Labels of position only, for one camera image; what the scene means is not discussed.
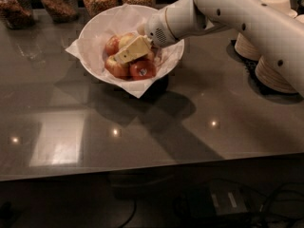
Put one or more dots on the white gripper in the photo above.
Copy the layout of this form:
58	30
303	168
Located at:
157	29

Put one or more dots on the yellow-red apple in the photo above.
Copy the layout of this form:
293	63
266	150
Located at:
126	38

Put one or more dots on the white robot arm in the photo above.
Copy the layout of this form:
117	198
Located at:
198	17

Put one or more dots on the red apple with sticker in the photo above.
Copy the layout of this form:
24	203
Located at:
142	70

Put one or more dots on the red apple left back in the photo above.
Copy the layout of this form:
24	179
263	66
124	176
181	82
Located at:
112	45

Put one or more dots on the red-yellow apple front left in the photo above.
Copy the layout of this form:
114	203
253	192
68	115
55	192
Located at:
117	69

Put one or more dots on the white paper liner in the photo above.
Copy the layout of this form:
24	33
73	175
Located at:
122	18

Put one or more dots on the glass jar with label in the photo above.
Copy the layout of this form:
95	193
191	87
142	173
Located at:
61	11

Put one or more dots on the tall stack paper bowls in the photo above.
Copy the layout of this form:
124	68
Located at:
244	47

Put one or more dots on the black mat under bowls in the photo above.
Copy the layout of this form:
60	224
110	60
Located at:
250	67

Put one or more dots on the front stack paper bowls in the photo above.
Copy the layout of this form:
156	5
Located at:
280	40

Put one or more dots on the glass jar far left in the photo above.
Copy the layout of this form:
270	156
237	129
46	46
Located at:
16	14

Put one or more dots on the black power adapter box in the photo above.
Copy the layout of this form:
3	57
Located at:
216	201

